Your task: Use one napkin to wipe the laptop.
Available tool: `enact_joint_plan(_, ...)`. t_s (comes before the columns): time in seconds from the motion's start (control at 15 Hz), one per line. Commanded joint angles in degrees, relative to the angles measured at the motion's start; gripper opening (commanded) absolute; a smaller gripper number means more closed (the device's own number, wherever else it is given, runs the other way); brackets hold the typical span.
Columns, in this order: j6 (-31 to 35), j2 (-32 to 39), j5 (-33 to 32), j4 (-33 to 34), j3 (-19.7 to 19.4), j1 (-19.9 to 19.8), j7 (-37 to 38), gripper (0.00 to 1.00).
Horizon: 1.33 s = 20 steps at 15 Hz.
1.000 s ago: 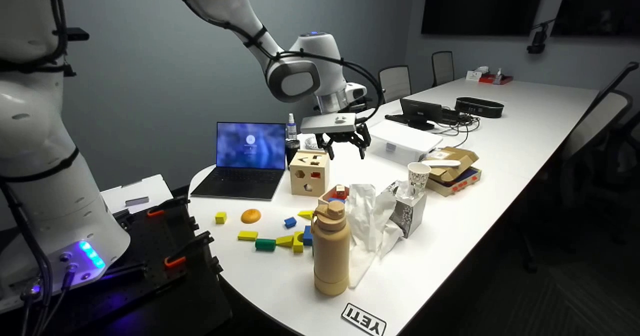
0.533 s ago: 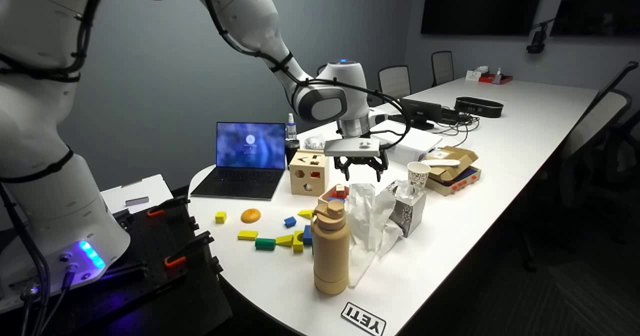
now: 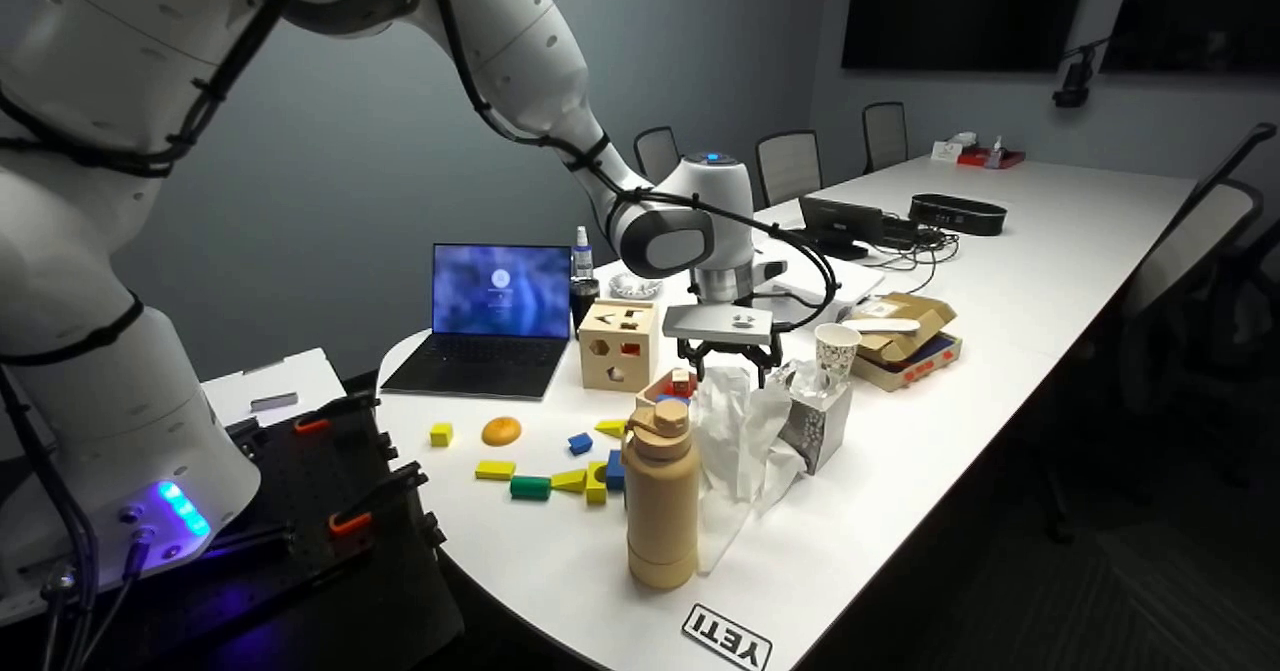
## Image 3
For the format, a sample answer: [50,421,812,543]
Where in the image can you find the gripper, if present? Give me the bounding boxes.
[677,338,785,389]

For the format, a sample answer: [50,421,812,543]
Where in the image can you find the white napkin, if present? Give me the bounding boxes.
[691,365,807,578]

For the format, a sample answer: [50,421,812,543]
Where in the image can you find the black open laptop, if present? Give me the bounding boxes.
[380,242,574,401]

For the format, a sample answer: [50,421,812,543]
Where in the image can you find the wooden lid with red block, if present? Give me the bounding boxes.
[636,368,700,409]

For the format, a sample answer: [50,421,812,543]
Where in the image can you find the patterned paper cup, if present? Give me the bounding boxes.
[814,322,863,384]

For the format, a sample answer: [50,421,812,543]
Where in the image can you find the patterned tissue box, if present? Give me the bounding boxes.
[774,358,854,476]

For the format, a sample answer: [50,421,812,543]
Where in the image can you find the wooden shape sorter box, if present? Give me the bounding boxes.
[577,298,662,394]

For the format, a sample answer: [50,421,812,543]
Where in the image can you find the tan water bottle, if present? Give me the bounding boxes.
[621,395,702,593]

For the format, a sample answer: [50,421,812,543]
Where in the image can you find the black cup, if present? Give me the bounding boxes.
[569,277,601,339]

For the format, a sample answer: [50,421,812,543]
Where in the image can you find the open cardboard box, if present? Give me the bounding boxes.
[843,292,964,393]

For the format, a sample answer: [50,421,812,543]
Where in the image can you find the black desk phone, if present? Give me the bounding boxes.
[797,195,887,261]

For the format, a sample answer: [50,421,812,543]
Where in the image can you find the office chair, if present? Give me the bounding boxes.
[754,129,824,208]
[632,125,684,185]
[861,100,910,175]

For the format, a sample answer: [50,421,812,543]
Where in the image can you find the black oval speaker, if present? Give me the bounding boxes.
[907,192,1009,238]

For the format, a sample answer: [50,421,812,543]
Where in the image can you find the black and white sticker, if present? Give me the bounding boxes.
[681,602,774,671]

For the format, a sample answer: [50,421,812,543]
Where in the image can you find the orange and black clamp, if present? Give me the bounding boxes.
[327,461,431,538]
[292,394,382,439]

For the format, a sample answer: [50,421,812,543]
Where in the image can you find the white box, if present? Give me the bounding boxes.
[199,347,349,429]

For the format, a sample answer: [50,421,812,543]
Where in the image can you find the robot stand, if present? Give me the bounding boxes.
[0,391,467,671]

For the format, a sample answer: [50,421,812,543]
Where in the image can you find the row of office chairs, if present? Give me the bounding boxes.
[1115,121,1280,412]

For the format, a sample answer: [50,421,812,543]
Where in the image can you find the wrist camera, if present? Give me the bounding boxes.
[661,303,777,346]

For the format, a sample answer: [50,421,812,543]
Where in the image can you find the black cable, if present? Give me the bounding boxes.
[868,223,962,294]

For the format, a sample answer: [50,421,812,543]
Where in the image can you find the wall screen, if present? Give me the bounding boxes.
[841,0,1097,74]
[1099,0,1280,78]

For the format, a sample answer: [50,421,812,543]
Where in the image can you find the camera on mount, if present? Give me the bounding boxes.
[1051,37,1113,110]

